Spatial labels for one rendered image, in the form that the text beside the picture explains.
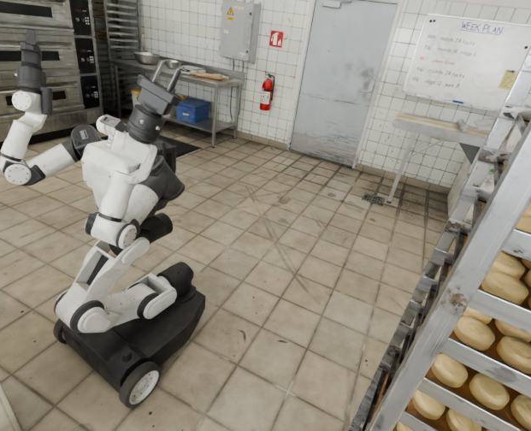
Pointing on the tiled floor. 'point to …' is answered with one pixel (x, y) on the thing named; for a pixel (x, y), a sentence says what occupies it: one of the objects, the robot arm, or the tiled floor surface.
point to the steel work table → (188, 82)
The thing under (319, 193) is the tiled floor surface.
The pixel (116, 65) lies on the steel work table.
